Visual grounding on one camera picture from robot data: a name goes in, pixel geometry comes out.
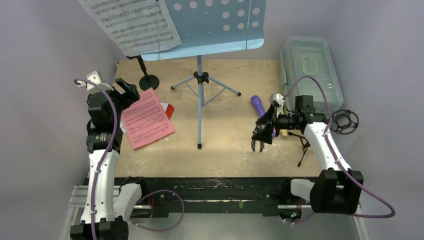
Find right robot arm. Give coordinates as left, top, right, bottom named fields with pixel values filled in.
left=251, top=93, right=364, bottom=215

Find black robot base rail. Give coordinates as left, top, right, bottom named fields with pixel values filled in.
left=82, top=177, right=321, bottom=220

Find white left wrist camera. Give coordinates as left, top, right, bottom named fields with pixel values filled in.
left=86, top=70, right=114, bottom=94

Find pink sheet music page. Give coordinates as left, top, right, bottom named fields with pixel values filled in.
left=120, top=88, right=175, bottom=150

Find black pruning shears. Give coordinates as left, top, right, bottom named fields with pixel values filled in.
left=251, top=139, right=266, bottom=153

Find black shock mount tripod stand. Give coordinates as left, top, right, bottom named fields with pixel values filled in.
left=288, top=109, right=359, bottom=167

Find clear plastic storage box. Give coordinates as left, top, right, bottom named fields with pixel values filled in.
left=279, top=35, right=344, bottom=117

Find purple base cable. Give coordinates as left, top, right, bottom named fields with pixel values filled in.
left=127, top=189, right=185, bottom=233

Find red sheet music page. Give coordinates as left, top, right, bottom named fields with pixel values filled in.
left=161, top=102, right=175, bottom=119

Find light blue music stand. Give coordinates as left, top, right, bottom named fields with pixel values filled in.
left=142, top=0, right=267, bottom=149

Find purple microphone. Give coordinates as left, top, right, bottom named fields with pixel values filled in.
left=250, top=95, right=266, bottom=135

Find cream microphone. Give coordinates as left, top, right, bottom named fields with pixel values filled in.
left=280, top=130, right=289, bottom=138

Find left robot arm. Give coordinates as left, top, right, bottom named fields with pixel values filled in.
left=69, top=78, right=149, bottom=240

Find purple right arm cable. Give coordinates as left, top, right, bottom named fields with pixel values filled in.
left=283, top=75, right=396, bottom=225

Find black round base mic stand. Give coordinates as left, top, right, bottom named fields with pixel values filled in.
left=126, top=55, right=160, bottom=91

